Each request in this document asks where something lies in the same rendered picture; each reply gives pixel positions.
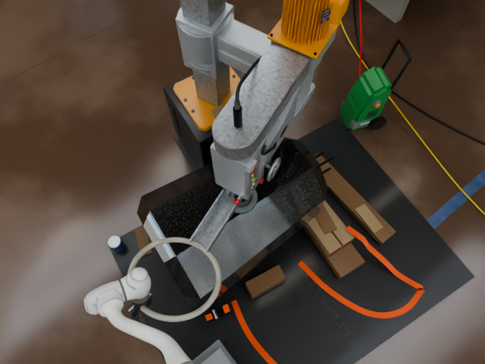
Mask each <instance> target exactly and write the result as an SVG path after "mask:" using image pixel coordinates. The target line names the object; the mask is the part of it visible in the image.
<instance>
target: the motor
mask: <svg viewBox="0 0 485 364"><path fill-rule="evenodd" d="M348 5H349V0H284V3H283V10H282V18H281V19H280V20H279V22H278V23H277V24H276V26H275V27H274V29H273V30H272V31H271V32H270V34H269V35H268V36H267V38H268V39H269V40H272V41H274V42H276V43H279V44H281V45H283V46H286V47H287V48H291V49H292V50H294V51H297V52H299V53H302V54H304V55H306V56H309V57H310V58H313V59H315V60H316V59H317V57H318V56H319V55H320V53H321V51H322V50H323V49H324V48H325V46H326V44H327V43H328V41H329V40H330V39H331V37H332V35H333V34H334V33H335V31H336V29H337V28H338V26H339V25H340V20H341V18H342V17H343V16H344V14H345V13H346V11H347V8H348Z"/></svg>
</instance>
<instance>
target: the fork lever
mask: <svg viewBox="0 0 485 364"><path fill-rule="evenodd" d="M226 191H227V189H225V188H223V189H222V191H221V192H220V194H219V195H218V197H217V199H216V200H215V202H214V203H213V204H212V206H211V208H210V209H209V211H208V212H207V213H206V215H205V217H204V218H203V219H202V221H201V223H200V224H199V226H198V227H197V228H196V230H195V232H194V233H193V235H192V236H191V238H190V240H189V242H191V241H196V242H198V243H200V244H202V245H203V246H205V247H206V252H208V250H211V248H212V246H213V245H214V243H215V242H216V240H217V238H218V237H219V235H220V234H221V232H222V231H223V229H224V227H225V226H226V224H227V223H228V221H229V220H230V218H231V216H232V215H233V213H234V212H235V210H236V209H237V207H238V205H239V204H240V203H239V204H235V203H234V200H235V199H233V198H232V197H231V196H228V195H226V194H225V192H226ZM242 199H243V198H242V197H241V198H240V200H239V201H240V202H241V201H242Z"/></svg>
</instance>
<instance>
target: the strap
mask: <svg viewBox="0 0 485 364"><path fill-rule="evenodd" d="M346 230H347V231H348V232H349V233H351V234H352V235H354V236H355V237H356V238H358V239H359V240H361V242H363V244H364V245H365V246H366V248H367V249H368V250H369V251H370V252H371V253H372V254H373V255H374V256H375V257H377V258H378V259H379V260H380V261H381V262H382V263H383V264H384V265H386V267H387V268H388V269H389V270H390V271H391V272H392V273H393V274H394V275H395V276H397V278H399V279H400V280H403V281H404V282H406V283H407V284H409V285H411V286H412V287H415V288H416V289H417V291H416V293H415V295H414V296H413V298H412V299H411V300H410V301H409V302H408V303H407V304H406V305H405V306H404V307H402V308H399V309H398V310H395V311H391V312H385V313H381V312H374V311H369V310H367V309H365V308H362V307H360V306H358V305H356V304H354V303H352V302H351V301H349V300H347V299H346V298H344V297H342V296H341V295H339V294H338V293H337V292H335V291H334V290H332V289H331V288H330V287H329V286H327V285H326V284H325V283H324V282H323V281H322V280H321V279H320V278H319V277H317V276H316V275H315V273H314V272H313V271H312V270H311V269H310V268H309V267H308V266H307V265H306V264H305V263H304V262H303V261H301V262H300V263H299V264H298V265H299V266H300V267H301V268H302V269H303V270H304V271H305V272H306V273H307V274H308V275H309V276H310V277H311V278H312V279H313V280H314V281H315V282H316V283H317V284H318V285H319V286H320V287H321V288H323V289H324V290H325V291H326V292H327V293H328V294H330V295H331V296H333V297H334V298H335V299H337V300H338V301H340V302H341V303H343V304H344V305H346V306H348V307H350V308H351V309H353V310H355V311H357V312H359V313H361V314H364V315H366V316H370V317H373V318H378V319H389V318H393V317H396V316H400V315H402V314H404V313H406V312H408V311H409V310H411V309H412V308H413V307H414V306H415V305H416V303H417V302H418V300H419V299H420V297H421V296H422V294H423V293H424V291H425V290H423V289H422V288H423V286H422V285H420V284H419V283H417V282H415V281H413V280H412V279H409V278H408V277H406V276H404V275H403V274H401V273H400V272H399V271H398V270H396V269H395V268H394V266H393V265H392V264H391V263H390V262H389V261H388V260H387V259H386V258H385V257H384V256H382V255H381V254H380V253H379V252H378V251H376V250H375V249H374V248H373V247H372V246H371V245H370V244H369V243H368V242H367V240H366V238H365V237H364V236H363V235H362V234H360V233H358V232H357V231H356V230H355V229H353V228H352V227H350V226H348V228H347V229H346ZM231 304H232V307H233V308H234V311H235V314H236V316H237V319H238V321H239V323H240V325H241V327H242V330H243V331H244V332H245V335H246V336H247V338H248V339H249V340H250V342H251V344H252V345H253V346H254V348H255V349H256V350H257V351H258V352H259V354H260V355H261V356H262V357H263V358H264V360H265V361H266V362H267V363H268V364H278V363H276V362H275V361H274V360H273V359H272V357H271V356H270V355H269V354H268V353H267V352H266V351H265V350H264V349H263V348H262V346H261V345H260V344H259V343H258V341H257V340H256V339H255V337H254V336H253V334H252V333H251V331H250V330H249V328H248V325H247V324H246V323H245V319H244V318H243V315H242V313H241V310H240V307H239V305H238V303H237V301H236V300H234V301H232V302H231Z"/></svg>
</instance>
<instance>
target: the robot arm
mask: <svg viewBox="0 0 485 364"><path fill-rule="evenodd" d="M150 288H151V280H150V277H149V275H148V272H147V270H146V269H144V268H142V267H136V268H134V269H132V270H131V271H130V272H129V273H128V274H127V275H126V276H125V277H123V278H122V279H119V280H117V281H114V282H109V283H107V284H104V285H101V286H99V287H97V288H95V289H94V290H92V291H90V292H89V293H88V294H87V295H86V297H85V298H84V306H85V310H86V312H88V313H89V314H94V315H96V314H100V315H101V316H103V317H107V318H108V320H109V321H110V323H111V324H112V325H114V327H116V328H117V329H120V330H121V331H123V332H125V333H127V334H130V335H132V336H134V337H136V338H139V339H141V340H143V341H145V342H148V343H150V344H151V345H154V346H155V347H157V348H158V349H160V350H161V352H162V353H163V355H164V357H165V362H166V364H193V362H192V361H191V360H190V358H189V357H188V356H187V355H186V354H185V353H184V351H183V350H182V349H181V347H180V346H179V344H178V343H177V342H176V341H175V340H174V339H173V338H172V337H171V336H169V335H168V334H166V333H164V332H163V331H160V330H158V329H155V328H153V327H150V326H147V325H145V324H142V323H139V315H138V313H139V310H140V308H141V307H142V306H146V307H147V308H149V306H150V305H151V304H152V296H153V295H152V294H151V293H150V292H149V291H150ZM128 300H132V302H133V304H132V307H130V308H128V311H129V315H130V317H131V318H132V319H136V320H137V321H134V320H131V319H129V318H127V317H125V316H124V315H123V314H122V313H121V310H122V308H123V303H124V302H126V301H128Z"/></svg>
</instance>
